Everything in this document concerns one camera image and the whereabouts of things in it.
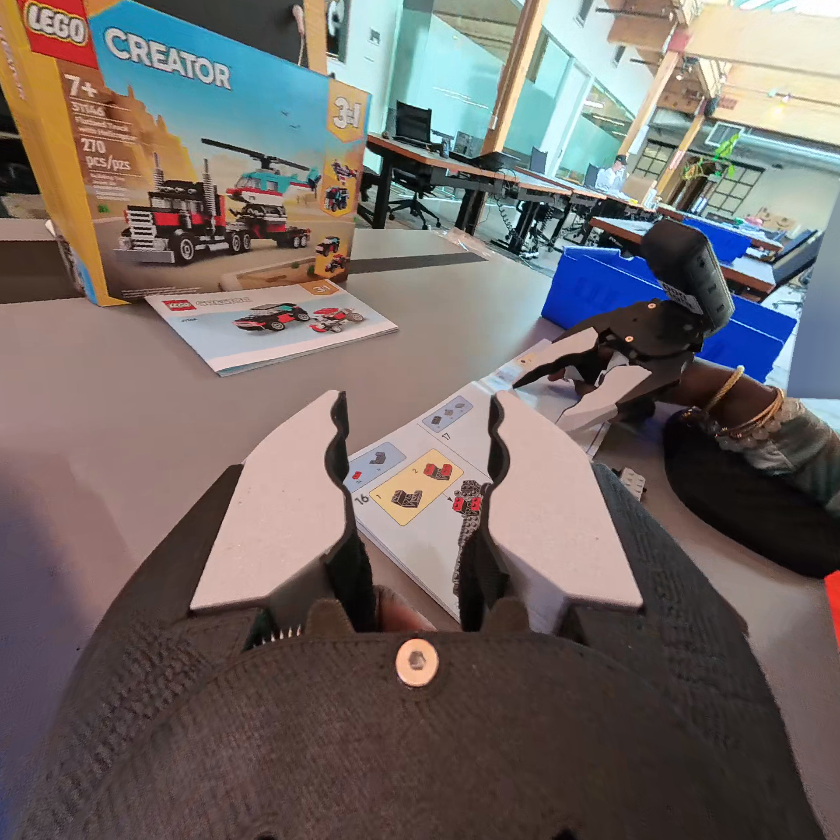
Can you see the green potted plant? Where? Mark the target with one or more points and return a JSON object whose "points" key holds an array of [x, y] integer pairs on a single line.
{"points": [[725, 148]]}

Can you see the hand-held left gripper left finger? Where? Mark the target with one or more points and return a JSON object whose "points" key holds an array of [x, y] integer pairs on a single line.
{"points": [[275, 518]]}

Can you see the grey black toy brick model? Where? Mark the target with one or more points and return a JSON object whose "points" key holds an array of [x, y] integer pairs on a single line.
{"points": [[631, 482]]}

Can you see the wooden pillar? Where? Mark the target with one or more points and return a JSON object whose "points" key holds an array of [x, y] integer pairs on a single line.
{"points": [[649, 105], [518, 65]]}

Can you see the black office chair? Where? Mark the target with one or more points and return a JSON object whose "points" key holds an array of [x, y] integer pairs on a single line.
{"points": [[413, 124]]}

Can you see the black cushion pad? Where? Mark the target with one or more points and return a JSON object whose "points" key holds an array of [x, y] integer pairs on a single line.
{"points": [[735, 512]]}

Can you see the brick instruction booklet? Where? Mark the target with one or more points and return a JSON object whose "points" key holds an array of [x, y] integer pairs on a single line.
{"points": [[420, 459]]}

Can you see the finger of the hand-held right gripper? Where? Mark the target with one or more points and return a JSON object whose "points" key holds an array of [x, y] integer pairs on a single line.
{"points": [[610, 394], [571, 344]]}

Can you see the yellow toy brick set box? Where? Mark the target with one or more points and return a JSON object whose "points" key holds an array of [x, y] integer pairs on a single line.
{"points": [[197, 131]]}

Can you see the wooden office desk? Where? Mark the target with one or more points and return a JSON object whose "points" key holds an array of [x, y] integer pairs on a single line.
{"points": [[426, 154], [754, 269]]}

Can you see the closed light blue instruction booklet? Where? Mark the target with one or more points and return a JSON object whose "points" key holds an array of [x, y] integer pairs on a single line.
{"points": [[197, 341]]}

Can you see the person's right hand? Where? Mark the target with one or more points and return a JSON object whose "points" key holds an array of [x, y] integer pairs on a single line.
{"points": [[689, 390]]}

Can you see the blue plastic storage bin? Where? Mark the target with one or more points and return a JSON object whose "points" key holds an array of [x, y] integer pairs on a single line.
{"points": [[590, 289], [722, 239]]}

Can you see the person's right forearm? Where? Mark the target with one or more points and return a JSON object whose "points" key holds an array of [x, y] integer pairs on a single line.
{"points": [[787, 439]]}

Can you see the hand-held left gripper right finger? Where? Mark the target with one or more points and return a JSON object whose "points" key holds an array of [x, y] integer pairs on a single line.
{"points": [[558, 518]]}

